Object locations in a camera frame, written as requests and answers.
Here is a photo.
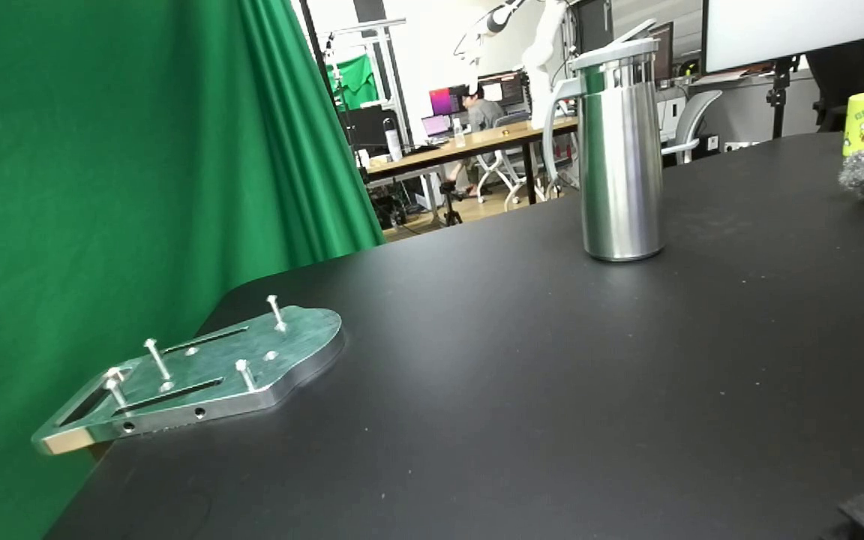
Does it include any silver bolt on plate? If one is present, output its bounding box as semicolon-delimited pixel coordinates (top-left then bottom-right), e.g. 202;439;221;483
104;368;128;408
266;294;289;333
145;338;173;388
235;361;259;393

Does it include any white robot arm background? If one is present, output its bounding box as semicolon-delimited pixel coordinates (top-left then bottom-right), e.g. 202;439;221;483
454;0;579;178

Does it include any person seated in background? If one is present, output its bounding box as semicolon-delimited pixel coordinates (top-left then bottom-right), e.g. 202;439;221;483
458;88;503;133

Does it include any white monitor screen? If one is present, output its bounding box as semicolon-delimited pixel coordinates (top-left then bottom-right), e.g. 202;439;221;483
702;0;864;71

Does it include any wooden desk in background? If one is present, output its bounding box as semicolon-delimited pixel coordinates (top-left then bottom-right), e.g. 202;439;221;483
364;117;579;225

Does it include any silver metal flask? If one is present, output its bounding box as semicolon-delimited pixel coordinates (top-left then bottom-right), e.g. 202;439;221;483
573;38;663;265

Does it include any green curtain backdrop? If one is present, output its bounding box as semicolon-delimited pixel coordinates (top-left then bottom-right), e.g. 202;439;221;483
0;0;381;540

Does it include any metal mounting plate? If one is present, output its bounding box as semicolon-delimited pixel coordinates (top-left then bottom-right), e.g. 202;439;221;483
33;307;346;457

